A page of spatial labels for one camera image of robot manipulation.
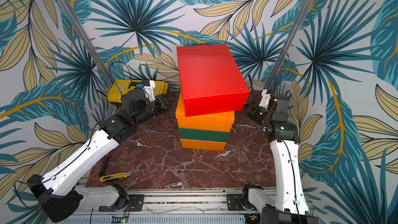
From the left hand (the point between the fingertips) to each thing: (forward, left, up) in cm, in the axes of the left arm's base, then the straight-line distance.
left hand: (175, 100), depth 65 cm
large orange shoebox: (-7, -20, -5) cm, 22 cm away
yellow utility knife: (-21, +31, -36) cm, 52 cm away
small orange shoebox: (-6, -13, -31) cm, 34 cm away
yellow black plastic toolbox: (+28, +40, -20) cm, 52 cm away
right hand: (+1, -30, -4) cm, 30 cm away
